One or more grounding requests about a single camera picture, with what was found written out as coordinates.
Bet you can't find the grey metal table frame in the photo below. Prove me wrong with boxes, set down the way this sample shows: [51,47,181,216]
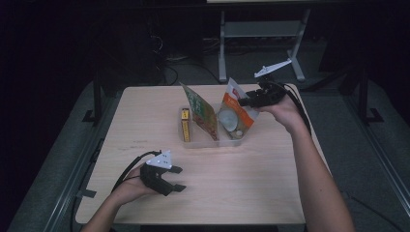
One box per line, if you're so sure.
[218,9,312,82]

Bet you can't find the thin black floor cable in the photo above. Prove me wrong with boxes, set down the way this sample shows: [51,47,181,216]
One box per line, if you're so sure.
[349,194,405,232]

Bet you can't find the black metal stand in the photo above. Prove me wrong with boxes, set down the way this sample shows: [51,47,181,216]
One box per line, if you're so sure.
[81,75,104,126]
[354,66,385,126]

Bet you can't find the small yellow red snack box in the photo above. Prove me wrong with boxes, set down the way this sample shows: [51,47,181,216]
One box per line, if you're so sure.
[180,107,192,143]

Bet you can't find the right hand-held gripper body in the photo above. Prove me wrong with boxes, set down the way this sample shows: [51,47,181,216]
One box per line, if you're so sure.
[248,58,293,108]

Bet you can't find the left hand-held gripper cable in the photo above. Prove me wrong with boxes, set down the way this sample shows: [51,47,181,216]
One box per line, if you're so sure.
[110,150,161,193]

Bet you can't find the clear plastic container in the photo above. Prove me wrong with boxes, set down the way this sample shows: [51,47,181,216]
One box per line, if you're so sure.
[176,102,253,149]

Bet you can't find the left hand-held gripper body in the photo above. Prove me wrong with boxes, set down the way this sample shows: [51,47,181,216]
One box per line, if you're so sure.
[139,149,175,197]

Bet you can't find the hand-held gripper cable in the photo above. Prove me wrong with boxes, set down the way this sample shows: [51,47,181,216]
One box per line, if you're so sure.
[110,150,161,193]
[274,81,312,136]

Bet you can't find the person's right hand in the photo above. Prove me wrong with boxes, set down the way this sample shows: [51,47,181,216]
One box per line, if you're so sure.
[257,94,308,136]

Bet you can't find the black floor cables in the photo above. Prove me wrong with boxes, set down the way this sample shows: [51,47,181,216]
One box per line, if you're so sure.
[151,33,223,86]

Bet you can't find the right hand-held gripper cable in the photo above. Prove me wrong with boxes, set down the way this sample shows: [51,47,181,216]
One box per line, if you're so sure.
[274,81,312,136]

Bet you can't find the white and orange snack bag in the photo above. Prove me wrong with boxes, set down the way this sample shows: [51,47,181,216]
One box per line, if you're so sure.
[217,76,260,141]

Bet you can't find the person's left hand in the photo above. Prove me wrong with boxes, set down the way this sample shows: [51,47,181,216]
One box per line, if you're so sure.
[112,163,157,206]

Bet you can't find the green and red snack bag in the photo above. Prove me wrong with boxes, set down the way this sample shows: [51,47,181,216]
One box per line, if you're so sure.
[179,81,220,142]

